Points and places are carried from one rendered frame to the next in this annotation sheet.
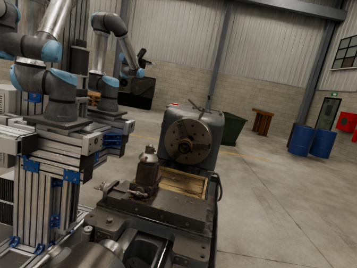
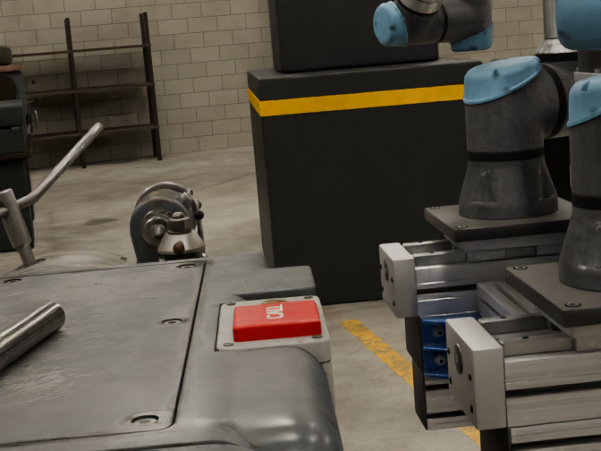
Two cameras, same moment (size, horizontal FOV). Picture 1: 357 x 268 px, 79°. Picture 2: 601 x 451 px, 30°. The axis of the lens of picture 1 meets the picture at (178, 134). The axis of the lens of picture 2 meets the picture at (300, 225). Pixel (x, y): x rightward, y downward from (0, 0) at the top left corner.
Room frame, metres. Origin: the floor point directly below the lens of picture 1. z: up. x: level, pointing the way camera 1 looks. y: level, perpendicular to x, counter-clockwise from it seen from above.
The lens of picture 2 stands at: (2.68, -0.05, 1.46)
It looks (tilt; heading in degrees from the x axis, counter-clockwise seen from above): 10 degrees down; 169
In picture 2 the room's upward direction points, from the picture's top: 5 degrees counter-clockwise
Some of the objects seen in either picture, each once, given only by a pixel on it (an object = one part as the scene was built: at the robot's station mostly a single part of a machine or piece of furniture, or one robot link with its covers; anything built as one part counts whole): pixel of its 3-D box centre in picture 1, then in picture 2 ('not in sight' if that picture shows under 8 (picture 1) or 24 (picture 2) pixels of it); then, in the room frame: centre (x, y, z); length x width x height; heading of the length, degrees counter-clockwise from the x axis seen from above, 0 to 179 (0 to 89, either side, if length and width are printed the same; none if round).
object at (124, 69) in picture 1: (126, 70); not in sight; (1.83, 0.51, 1.46); 0.11 x 0.08 x 0.11; 62
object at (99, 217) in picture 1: (153, 219); not in sight; (0.77, 0.03, 0.90); 0.47 x 0.30 x 0.06; 81
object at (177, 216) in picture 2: (150, 148); (179, 222); (0.83, 0.10, 1.17); 0.04 x 0.04 x 0.03
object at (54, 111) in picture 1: (61, 108); (506, 179); (1.05, 0.59, 1.21); 0.15 x 0.15 x 0.10
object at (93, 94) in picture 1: (98, 99); not in sight; (8.86, 3.49, 0.22); 1.25 x 0.86 x 0.44; 5
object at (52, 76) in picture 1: (61, 84); (506, 103); (1.05, 0.60, 1.33); 0.13 x 0.12 x 0.14; 105
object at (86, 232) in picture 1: (87, 239); not in sight; (0.67, 0.25, 0.84); 0.04 x 0.04 x 0.10; 81
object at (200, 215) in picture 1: (155, 201); not in sight; (0.82, 0.04, 0.95); 0.43 x 0.17 x 0.05; 81
